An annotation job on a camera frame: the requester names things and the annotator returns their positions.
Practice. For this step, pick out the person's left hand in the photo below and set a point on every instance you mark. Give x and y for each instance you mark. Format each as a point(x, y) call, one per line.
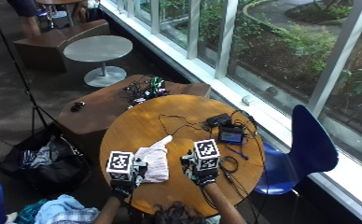
point(138, 174)

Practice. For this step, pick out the person's right hand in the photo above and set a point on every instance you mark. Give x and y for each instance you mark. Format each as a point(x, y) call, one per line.
point(205, 177)

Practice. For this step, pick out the pale pink cloth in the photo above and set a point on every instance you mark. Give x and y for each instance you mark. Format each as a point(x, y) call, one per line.
point(156, 161)

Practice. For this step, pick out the white marker cube, left glove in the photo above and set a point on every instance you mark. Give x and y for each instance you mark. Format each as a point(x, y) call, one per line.
point(119, 165)

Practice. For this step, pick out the white marker cube, glove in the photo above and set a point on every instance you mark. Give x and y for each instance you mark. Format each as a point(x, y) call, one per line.
point(205, 154)
point(119, 165)

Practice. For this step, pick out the white marker cube, right glove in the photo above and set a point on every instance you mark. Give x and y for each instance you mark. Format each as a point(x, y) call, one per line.
point(205, 154)

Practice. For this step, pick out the blue pen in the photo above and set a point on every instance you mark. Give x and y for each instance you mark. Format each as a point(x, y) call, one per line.
point(237, 152)

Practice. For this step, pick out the small device with blue screen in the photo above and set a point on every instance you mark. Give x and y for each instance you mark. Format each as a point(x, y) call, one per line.
point(231, 136)

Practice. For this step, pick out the black power box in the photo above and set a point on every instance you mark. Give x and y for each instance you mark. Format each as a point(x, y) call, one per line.
point(217, 119)

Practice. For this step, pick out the plaid cloth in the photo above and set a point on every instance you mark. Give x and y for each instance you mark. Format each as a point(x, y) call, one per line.
point(77, 216)

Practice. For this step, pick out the brown wooden bench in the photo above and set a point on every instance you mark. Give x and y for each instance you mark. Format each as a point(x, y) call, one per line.
point(102, 109)

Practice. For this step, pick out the light blue cloth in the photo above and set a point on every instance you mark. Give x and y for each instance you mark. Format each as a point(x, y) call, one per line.
point(58, 207)

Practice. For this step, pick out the black open bag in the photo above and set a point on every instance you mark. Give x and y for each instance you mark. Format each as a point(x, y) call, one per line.
point(43, 161)

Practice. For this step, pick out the small white object on sill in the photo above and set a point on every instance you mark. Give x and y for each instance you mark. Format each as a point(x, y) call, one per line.
point(247, 100)

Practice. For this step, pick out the small black object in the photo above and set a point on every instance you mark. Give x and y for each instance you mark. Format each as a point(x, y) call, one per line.
point(77, 106)

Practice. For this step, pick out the blue plastic chair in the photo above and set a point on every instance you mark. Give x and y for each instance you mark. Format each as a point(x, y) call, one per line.
point(305, 149)

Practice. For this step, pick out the teal cloth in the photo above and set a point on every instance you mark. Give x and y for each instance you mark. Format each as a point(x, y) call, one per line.
point(27, 212)

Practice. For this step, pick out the black tripod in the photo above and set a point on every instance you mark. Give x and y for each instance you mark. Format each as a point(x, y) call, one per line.
point(17, 65)

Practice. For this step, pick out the dark brown angular bench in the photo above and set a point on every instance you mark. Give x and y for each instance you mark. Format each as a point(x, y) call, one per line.
point(50, 46)

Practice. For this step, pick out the round grey pedestal table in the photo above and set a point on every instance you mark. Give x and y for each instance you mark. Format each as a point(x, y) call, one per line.
point(98, 53)

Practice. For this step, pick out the round brown pedestal table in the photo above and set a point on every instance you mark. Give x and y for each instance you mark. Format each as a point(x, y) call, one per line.
point(61, 7)

